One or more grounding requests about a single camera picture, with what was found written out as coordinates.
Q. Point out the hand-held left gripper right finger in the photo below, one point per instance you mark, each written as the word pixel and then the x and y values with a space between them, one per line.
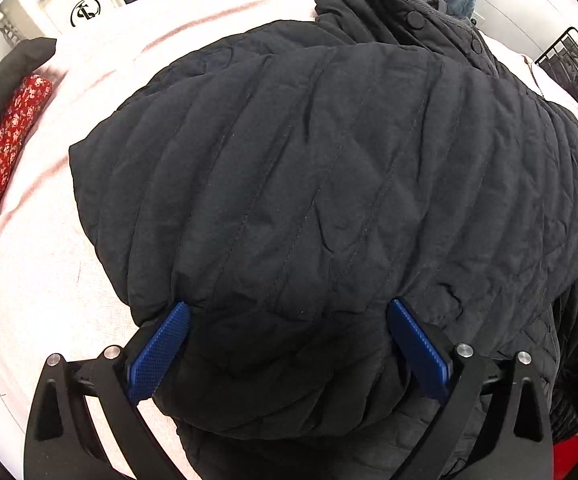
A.
pixel 416 347

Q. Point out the pink polka dot blanket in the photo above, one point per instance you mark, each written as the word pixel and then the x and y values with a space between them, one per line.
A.
pixel 44 260

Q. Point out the black metal rack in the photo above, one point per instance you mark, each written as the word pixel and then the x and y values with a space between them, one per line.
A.
pixel 574 70

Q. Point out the white wall socket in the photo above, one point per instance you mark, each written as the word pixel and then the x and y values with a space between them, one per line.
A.
pixel 476 19

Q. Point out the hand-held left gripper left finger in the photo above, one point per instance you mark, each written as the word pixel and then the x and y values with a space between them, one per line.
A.
pixel 161 350

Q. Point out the black quilted jacket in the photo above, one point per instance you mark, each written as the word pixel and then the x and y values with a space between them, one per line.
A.
pixel 319 170

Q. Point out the red floral cloth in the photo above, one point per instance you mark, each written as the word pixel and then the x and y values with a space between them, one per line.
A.
pixel 4 150

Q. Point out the black pillow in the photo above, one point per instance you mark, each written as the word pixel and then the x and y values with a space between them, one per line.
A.
pixel 14 70

